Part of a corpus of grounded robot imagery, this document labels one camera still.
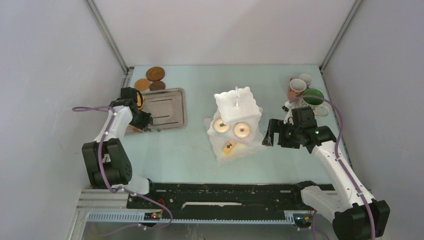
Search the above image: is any small orange round cookie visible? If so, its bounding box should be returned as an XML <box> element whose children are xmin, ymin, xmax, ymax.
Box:
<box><xmin>136</xmin><ymin>93</ymin><xmax>145</xmax><ymax>110</ymax></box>

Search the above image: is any white frosted donut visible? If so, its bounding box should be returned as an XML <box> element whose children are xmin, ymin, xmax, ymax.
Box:
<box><xmin>233</xmin><ymin>122</ymin><xmax>251</xmax><ymax>139</ymax></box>

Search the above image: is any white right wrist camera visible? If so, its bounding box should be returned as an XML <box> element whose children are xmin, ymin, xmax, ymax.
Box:
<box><xmin>282</xmin><ymin>101</ymin><xmax>294</xmax><ymax>125</ymax></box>

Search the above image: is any small white cup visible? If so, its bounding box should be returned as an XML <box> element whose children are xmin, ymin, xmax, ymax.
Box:
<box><xmin>298</xmin><ymin>73</ymin><xmax>313</xmax><ymax>88</ymax></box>

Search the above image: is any yellow cake with berries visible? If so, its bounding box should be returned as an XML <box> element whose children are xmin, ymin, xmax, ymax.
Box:
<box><xmin>222</xmin><ymin>141</ymin><xmax>237</xmax><ymax>156</ymax></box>

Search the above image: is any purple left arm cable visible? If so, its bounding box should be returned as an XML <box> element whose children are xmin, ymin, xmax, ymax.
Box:
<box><xmin>71</xmin><ymin>105</ymin><xmax>174</xmax><ymax>231</ymax></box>

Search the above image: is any white chocolate-hole donut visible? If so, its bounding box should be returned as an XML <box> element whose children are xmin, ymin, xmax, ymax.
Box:
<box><xmin>213</xmin><ymin>118</ymin><xmax>230</xmax><ymax>134</ymax></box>

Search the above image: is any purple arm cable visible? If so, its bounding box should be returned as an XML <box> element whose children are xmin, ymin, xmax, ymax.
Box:
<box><xmin>71</xmin><ymin>105</ymin><xmax>174</xmax><ymax>231</ymax></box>
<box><xmin>288</xmin><ymin>95</ymin><xmax>377</xmax><ymax>240</ymax></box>

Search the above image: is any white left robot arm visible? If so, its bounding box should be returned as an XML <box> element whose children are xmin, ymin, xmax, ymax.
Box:
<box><xmin>72</xmin><ymin>87</ymin><xmax>158</xmax><ymax>208</ymax></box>

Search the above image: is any light brown round coaster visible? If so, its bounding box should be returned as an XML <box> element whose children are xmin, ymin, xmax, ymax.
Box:
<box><xmin>134</xmin><ymin>78</ymin><xmax>151</xmax><ymax>92</ymax></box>

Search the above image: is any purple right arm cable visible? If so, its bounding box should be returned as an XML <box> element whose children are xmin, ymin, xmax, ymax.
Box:
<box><xmin>288</xmin><ymin>95</ymin><xmax>377</xmax><ymax>240</ymax></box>

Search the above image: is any green-inside floral mug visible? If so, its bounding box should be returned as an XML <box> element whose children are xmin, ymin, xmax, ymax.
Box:
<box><xmin>297</xmin><ymin>88</ymin><xmax>331</xmax><ymax>117</ymax></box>

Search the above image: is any darkest brown round coaster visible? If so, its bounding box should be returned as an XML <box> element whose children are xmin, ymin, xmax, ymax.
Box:
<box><xmin>149</xmin><ymin>80</ymin><xmax>166</xmax><ymax>91</ymax></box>

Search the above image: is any metal serving tray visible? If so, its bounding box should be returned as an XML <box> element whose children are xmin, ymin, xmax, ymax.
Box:
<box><xmin>125</xmin><ymin>88</ymin><xmax>187</xmax><ymax>135</ymax></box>

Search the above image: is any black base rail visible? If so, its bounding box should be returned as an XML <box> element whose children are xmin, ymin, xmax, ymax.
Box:
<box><xmin>147</xmin><ymin>180</ymin><xmax>315</xmax><ymax>221</ymax></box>

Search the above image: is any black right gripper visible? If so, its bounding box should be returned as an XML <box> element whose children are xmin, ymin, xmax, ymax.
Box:
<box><xmin>261</xmin><ymin>118</ymin><xmax>302</xmax><ymax>149</ymax></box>

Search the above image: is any white three-tier cake stand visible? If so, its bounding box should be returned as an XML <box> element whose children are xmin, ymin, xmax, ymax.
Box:
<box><xmin>204</xmin><ymin>86</ymin><xmax>267</xmax><ymax>162</ymax></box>

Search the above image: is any dark brown round coaster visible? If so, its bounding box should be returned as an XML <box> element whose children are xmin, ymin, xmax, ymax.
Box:
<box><xmin>146</xmin><ymin>66</ymin><xmax>166</xmax><ymax>82</ymax></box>

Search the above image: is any pink mug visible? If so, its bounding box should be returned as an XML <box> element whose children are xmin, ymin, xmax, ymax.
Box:
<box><xmin>287</xmin><ymin>78</ymin><xmax>307</xmax><ymax>101</ymax></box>

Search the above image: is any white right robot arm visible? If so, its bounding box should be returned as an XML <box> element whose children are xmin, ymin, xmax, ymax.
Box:
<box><xmin>262</xmin><ymin>107</ymin><xmax>391</xmax><ymax>240</ymax></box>

